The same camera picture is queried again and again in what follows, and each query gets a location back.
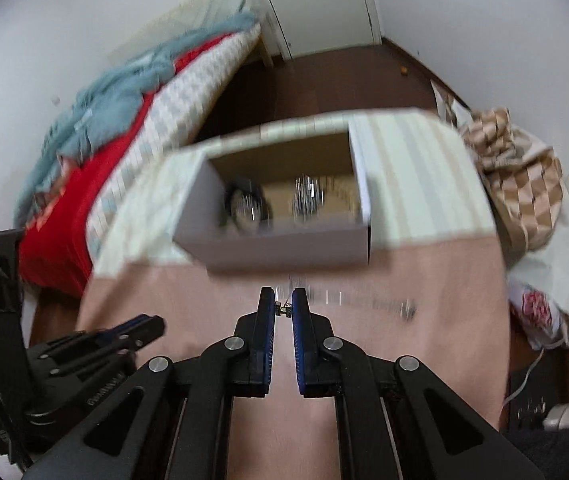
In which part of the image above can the checkered bed sheet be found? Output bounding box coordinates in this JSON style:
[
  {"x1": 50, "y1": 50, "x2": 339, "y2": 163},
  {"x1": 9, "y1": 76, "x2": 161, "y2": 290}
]
[{"x1": 86, "y1": 24, "x2": 262, "y2": 262}]

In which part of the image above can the teal blue quilt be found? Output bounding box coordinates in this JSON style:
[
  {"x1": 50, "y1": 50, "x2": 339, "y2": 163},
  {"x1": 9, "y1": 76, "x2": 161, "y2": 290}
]
[{"x1": 12, "y1": 11, "x2": 258, "y2": 228}]

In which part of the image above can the thin silver necklace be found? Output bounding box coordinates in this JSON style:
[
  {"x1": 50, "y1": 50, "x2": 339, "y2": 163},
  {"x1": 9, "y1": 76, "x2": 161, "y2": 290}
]
[{"x1": 273, "y1": 286, "x2": 418, "y2": 322}]

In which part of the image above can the pink striped table cloth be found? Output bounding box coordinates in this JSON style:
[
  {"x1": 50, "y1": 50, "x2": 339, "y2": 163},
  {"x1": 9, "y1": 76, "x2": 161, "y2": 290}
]
[{"x1": 76, "y1": 107, "x2": 511, "y2": 480}]

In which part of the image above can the black smart band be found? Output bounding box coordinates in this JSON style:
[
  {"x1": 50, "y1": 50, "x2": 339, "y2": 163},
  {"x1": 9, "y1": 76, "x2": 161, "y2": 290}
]
[{"x1": 219, "y1": 177, "x2": 272, "y2": 235}]

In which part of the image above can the red blanket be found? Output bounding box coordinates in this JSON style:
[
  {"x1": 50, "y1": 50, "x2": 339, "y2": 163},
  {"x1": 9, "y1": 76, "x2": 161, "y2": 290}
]
[{"x1": 18, "y1": 34, "x2": 230, "y2": 298}]

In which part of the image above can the white plastic bag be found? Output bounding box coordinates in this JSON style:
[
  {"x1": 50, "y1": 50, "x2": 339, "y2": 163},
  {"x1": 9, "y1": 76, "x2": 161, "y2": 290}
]
[{"x1": 469, "y1": 104, "x2": 569, "y2": 351}]

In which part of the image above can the white door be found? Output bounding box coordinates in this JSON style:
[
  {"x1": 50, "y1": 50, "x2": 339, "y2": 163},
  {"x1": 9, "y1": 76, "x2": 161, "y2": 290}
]
[{"x1": 265, "y1": 0, "x2": 381, "y2": 60}]

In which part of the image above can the white cardboard box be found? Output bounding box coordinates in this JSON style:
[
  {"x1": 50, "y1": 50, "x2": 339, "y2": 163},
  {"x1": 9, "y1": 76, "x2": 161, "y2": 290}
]
[{"x1": 173, "y1": 126, "x2": 371, "y2": 273}]

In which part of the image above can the brown checkered cloth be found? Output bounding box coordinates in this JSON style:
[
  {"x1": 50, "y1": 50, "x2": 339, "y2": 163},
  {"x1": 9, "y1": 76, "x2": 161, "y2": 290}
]
[{"x1": 459, "y1": 107, "x2": 563, "y2": 254}]

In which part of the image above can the white charger with cable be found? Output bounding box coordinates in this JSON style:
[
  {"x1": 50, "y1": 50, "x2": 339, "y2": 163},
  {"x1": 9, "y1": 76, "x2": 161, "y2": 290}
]
[{"x1": 499, "y1": 348, "x2": 569, "y2": 431}]

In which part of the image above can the silver chain bracelet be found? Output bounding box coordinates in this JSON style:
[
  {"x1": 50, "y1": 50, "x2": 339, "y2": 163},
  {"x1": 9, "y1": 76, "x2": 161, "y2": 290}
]
[{"x1": 291, "y1": 173, "x2": 327, "y2": 221}]

